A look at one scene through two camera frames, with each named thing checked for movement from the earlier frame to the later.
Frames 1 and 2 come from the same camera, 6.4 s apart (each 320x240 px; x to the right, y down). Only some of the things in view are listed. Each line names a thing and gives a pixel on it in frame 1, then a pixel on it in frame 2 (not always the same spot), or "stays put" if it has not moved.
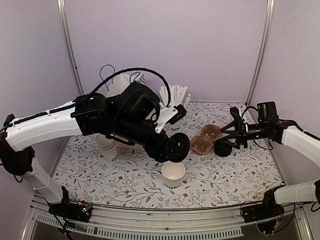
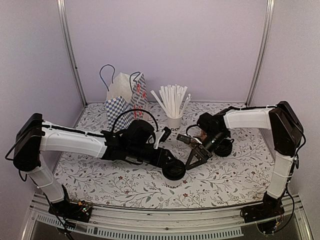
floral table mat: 134,180 stays put
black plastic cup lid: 179,147 to 174,170
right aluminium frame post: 263,51 stays put
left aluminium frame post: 63,15 stays put
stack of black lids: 222,147 stays put
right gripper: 239,140 to 199,162
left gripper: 154,152 to 162,157
